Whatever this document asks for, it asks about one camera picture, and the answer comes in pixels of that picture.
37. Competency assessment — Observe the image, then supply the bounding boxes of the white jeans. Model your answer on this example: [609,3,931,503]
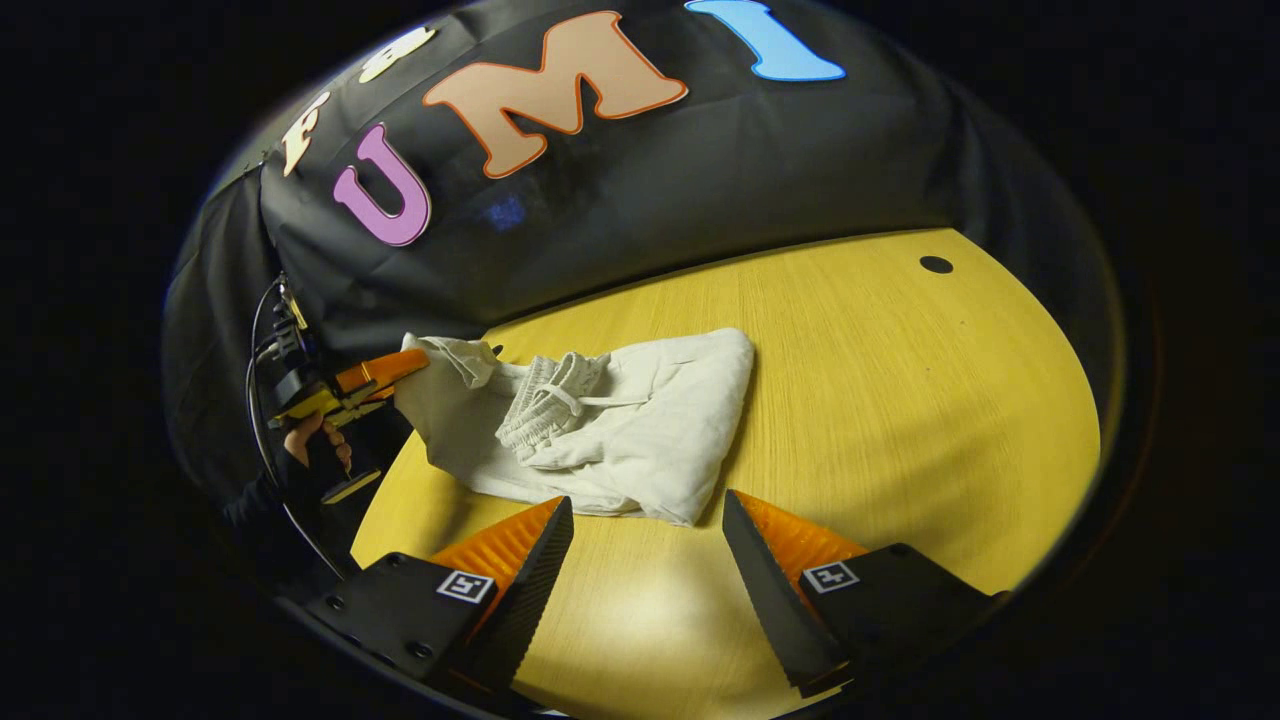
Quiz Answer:
[392,327,757,528]

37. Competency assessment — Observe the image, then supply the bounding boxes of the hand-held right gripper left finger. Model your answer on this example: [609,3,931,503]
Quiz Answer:
[300,495,576,696]

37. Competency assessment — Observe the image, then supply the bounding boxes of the black backdrop cloth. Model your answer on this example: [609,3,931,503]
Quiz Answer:
[160,0,1126,521]

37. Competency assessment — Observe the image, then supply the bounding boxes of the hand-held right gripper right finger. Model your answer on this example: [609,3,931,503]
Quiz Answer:
[722,489,1006,699]

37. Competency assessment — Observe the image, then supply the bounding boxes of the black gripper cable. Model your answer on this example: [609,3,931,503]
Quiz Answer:
[244,274,353,581]

